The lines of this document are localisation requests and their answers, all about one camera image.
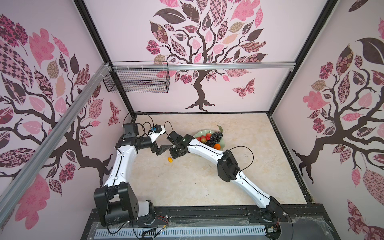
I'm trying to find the aluminium rail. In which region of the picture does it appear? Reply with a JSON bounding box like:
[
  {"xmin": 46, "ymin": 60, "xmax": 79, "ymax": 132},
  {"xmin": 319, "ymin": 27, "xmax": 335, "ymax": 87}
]
[
  {"xmin": 113, "ymin": 62, "xmax": 296, "ymax": 71},
  {"xmin": 1, "ymin": 63, "xmax": 110, "ymax": 224}
]

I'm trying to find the black base frame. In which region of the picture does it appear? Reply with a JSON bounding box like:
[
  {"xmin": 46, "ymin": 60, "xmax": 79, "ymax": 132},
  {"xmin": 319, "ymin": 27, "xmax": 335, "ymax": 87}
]
[{"xmin": 81, "ymin": 204, "xmax": 340, "ymax": 240}]

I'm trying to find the light green wavy fruit bowl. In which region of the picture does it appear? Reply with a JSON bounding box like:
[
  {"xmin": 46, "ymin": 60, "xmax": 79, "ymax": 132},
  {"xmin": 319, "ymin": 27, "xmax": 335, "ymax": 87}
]
[{"xmin": 194, "ymin": 130, "xmax": 225, "ymax": 150}]

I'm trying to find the black wire basket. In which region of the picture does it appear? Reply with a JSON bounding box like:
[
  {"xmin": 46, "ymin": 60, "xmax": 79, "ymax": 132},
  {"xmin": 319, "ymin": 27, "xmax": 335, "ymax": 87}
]
[{"xmin": 103, "ymin": 60, "xmax": 171, "ymax": 94}]

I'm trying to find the aluminium rail left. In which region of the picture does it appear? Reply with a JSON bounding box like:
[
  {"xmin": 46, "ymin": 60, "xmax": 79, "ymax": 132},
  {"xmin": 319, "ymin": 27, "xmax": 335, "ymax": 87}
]
[{"xmin": 1, "ymin": 63, "xmax": 110, "ymax": 224}]

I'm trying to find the white vented cable duct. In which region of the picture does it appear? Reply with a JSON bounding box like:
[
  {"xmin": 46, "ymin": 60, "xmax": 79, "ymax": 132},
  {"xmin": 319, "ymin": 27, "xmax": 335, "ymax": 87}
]
[{"xmin": 92, "ymin": 226, "xmax": 266, "ymax": 240}]

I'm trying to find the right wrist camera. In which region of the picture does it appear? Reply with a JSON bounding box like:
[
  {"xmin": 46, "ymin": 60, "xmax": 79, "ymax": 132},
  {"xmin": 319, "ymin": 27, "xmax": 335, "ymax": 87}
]
[{"xmin": 167, "ymin": 131, "xmax": 183, "ymax": 147}]

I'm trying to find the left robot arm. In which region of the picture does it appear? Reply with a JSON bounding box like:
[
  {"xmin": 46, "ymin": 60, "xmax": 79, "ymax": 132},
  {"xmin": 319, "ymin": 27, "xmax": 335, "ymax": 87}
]
[{"xmin": 94, "ymin": 123, "xmax": 172, "ymax": 227}]

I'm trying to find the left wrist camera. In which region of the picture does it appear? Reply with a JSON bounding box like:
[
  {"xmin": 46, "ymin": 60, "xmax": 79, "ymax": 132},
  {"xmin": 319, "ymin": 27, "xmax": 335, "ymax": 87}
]
[{"xmin": 148, "ymin": 125, "xmax": 166, "ymax": 143}]

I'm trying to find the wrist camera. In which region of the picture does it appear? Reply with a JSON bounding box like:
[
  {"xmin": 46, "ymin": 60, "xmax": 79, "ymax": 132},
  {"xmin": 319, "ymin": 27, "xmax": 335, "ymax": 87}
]
[
  {"xmin": 148, "ymin": 125, "xmax": 166, "ymax": 143},
  {"xmin": 167, "ymin": 131, "xmax": 183, "ymax": 147}
]

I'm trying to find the dark fake grape bunch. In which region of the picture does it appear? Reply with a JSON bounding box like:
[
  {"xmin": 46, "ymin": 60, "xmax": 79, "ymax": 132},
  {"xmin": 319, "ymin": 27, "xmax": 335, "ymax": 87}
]
[{"xmin": 206, "ymin": 125, "xmax": 223, "ymax": 148}]

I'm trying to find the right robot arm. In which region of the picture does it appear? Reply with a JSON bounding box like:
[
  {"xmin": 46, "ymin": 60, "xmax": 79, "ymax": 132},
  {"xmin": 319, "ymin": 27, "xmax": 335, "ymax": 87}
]
[{"xmin": 167, "ymin": 132, "xmax": 289, "ymax": 222}]

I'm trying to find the aluminium rail back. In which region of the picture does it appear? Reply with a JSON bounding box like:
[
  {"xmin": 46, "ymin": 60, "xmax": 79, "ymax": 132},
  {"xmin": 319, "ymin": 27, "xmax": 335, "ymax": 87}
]
[{"xmin": 113, "ymin": 62, "xmax": 296, "ymax": 71}]

